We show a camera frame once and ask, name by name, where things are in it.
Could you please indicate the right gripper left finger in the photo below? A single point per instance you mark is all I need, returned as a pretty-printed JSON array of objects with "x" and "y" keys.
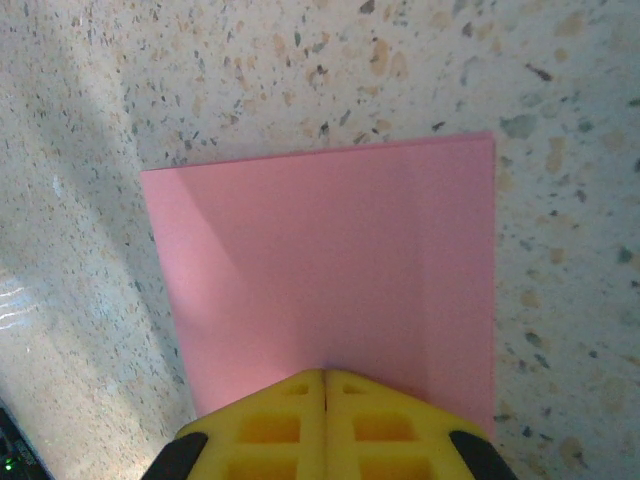
[{"x": 270, "y": 435}]

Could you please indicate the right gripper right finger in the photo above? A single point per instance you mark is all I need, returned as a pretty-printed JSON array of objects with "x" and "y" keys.
[{"x": 385, "y": 435}]

